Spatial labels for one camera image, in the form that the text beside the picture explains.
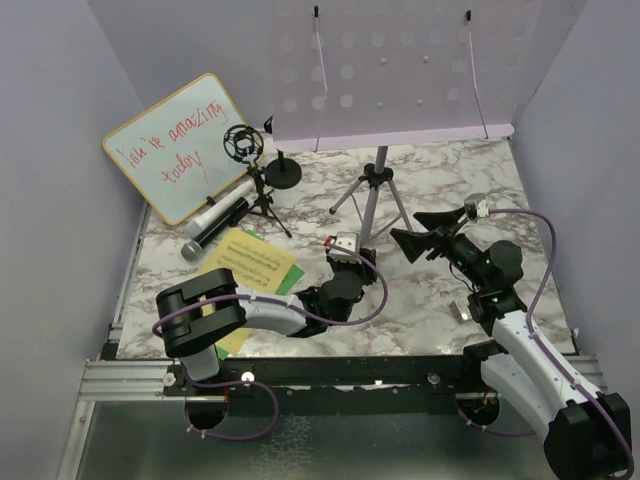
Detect black tripod mic stand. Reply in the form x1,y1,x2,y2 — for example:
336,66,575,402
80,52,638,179
222,124,292,238

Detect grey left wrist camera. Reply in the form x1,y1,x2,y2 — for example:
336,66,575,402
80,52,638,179
327,232,360,263

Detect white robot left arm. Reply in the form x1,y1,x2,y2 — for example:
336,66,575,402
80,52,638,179
152,246,378,395

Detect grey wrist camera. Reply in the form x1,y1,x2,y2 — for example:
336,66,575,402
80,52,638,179
463,193,490,221
327,232,360,263

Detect green sheet music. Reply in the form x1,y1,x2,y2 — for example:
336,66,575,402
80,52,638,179
214,227,306,360

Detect yellow-framed whiteboard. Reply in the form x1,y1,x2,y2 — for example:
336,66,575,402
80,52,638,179
103,73,246,225

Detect lilac music stand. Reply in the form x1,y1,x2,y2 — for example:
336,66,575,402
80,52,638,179
265,1,541,251

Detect black condenser microphone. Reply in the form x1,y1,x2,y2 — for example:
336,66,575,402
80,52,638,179
181,198,249,261

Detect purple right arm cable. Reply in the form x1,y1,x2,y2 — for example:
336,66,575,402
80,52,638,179
467,207,636,471

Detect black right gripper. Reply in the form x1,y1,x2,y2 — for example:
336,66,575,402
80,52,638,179
392,206,490,290

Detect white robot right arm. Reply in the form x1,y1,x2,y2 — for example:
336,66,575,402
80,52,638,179
391,207,635,479

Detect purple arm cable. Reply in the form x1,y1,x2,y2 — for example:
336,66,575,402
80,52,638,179
467,207,636,471
152,244,390,441

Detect yellow sheet music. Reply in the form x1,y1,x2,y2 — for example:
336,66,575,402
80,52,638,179
197,227,297,357

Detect small silver box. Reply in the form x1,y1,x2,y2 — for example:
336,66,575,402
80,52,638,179
449,299,472,323

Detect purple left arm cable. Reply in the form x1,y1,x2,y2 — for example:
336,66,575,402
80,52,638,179
152,244,390,441

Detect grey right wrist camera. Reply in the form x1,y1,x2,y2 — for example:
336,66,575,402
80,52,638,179
463,193,490,221

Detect white handheld microphone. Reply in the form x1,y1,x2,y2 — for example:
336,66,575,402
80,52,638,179
186,180,254,238

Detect black round-base mic stand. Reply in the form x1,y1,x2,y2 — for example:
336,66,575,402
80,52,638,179
264,149,302,190

